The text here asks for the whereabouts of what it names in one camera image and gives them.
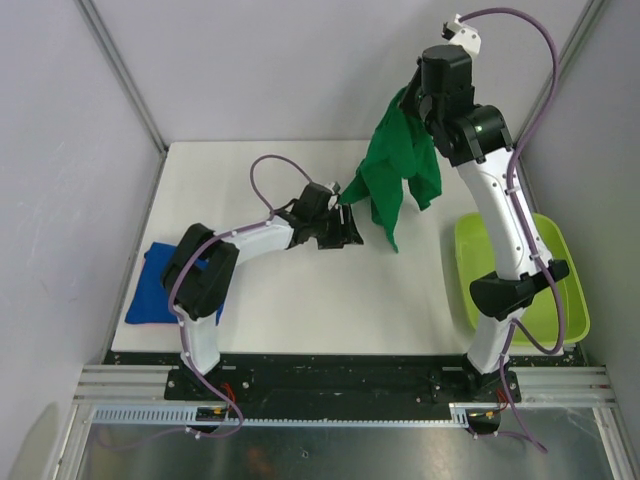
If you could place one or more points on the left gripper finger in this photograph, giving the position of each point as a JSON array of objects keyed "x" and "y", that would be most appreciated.
[
  {"x": 345, "y": 215},
  {"x": 338, "y": 242}
]

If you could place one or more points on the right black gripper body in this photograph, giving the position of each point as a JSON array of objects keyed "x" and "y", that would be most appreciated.
[{"x": 415, "y": 98}]

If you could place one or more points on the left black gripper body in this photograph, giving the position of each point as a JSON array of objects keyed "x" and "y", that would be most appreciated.
[{"x": 326, "y": 224}]

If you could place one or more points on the green t shirt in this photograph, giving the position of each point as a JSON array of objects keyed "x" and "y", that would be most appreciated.
[{"x": 400, "y": 154}]

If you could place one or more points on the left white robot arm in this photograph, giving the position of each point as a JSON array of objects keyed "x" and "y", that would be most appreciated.
[{"x": 198, "y": 275}]

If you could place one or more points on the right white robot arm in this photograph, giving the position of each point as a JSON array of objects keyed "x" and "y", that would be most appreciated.
[{"x": 476, "y": 141}]

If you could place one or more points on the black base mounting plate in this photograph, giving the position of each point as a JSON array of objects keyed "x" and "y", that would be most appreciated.
[{"x": 340, "y": 380}]

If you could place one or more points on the folded blue t shirt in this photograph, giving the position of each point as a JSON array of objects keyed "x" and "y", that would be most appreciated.
[{"x": 150, "y": 301}]

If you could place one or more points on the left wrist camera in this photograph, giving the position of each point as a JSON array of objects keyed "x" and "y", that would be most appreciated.
[{"x": 334, "y": 187}]

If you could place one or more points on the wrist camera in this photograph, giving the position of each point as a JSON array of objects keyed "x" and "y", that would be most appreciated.
[
  {"x": 458, "y": 33},
  {"x": 334, "y": 187}
]

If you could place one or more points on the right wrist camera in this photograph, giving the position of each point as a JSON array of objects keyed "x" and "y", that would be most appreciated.
[{"x": 458, "y": 33}]

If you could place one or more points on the right corner aluminium post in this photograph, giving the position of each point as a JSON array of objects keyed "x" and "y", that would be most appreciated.
[{"x": 582, "y": 29}]

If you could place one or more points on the corner aluminium post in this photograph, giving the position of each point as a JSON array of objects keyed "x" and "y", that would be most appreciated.
[
  {"x": 116, "y": 62},
  {"x": 582, "y": 29}
]

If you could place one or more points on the left corner aluminium post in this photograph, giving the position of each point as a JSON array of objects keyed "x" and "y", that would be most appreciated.
[{"x": 116, "y": 62}]

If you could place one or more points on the grey slotted cable duct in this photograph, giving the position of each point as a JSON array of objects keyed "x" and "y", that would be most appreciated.
[{"x": 447, "y": 416}]

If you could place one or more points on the aluminium frame rail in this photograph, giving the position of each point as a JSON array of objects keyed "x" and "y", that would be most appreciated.
[{"x": 539, "y": 386}]

